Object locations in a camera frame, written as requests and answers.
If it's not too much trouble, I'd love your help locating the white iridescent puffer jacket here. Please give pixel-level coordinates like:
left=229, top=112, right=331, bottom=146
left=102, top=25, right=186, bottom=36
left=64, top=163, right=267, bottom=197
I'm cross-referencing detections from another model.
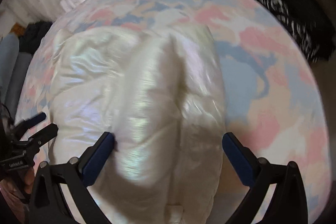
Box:
left=49, top=24, right=225, bottom=223

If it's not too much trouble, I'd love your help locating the black clothes pile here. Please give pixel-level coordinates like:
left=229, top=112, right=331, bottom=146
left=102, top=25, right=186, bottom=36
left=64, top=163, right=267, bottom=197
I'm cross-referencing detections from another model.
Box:
left=19, top=21, right=53, bottom=55

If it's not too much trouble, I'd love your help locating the blue grey pillow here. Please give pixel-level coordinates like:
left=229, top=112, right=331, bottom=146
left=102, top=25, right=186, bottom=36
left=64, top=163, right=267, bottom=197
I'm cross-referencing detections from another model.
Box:
left=0, top=33, right=33, bottom=117

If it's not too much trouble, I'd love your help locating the pastel patterned bed cover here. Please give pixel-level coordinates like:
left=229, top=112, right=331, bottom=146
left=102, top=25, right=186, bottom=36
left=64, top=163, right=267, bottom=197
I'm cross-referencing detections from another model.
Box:
left=15, top=0, right=332, bottom=223

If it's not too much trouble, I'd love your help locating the black white patterned fabric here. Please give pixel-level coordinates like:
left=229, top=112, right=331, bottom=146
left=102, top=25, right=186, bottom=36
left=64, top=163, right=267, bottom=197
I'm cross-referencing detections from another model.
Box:
left=256, top=0, right=335, bottom=64

